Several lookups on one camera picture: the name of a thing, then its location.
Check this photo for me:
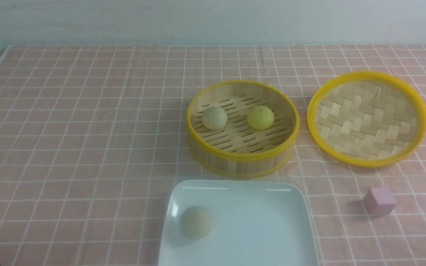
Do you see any yellow-rimmed bamboo steamer lid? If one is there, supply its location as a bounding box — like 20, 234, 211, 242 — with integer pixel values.
307, 71, 426, 168

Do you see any yellow steamed bun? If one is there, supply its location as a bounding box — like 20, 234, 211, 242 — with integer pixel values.
247, 106, 274, 131

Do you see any pink checkered tablecloth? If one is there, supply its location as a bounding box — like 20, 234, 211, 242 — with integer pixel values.
0, 44, 426, 266

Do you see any pink cube block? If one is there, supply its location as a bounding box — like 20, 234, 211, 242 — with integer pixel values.
362, 186, 397, 216

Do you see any yellow-rimmed bamboo steamer basket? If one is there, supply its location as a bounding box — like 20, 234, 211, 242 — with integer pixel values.
186, 80, 300, 179

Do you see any white steamed bun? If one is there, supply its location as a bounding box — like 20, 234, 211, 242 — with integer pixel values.
202, 106, 227, 131

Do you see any pale steamed bun on plate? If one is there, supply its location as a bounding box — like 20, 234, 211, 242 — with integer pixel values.
180, 207, 212, 240

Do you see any white square plate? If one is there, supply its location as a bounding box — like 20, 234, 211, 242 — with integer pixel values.
158, 180, 320, 266

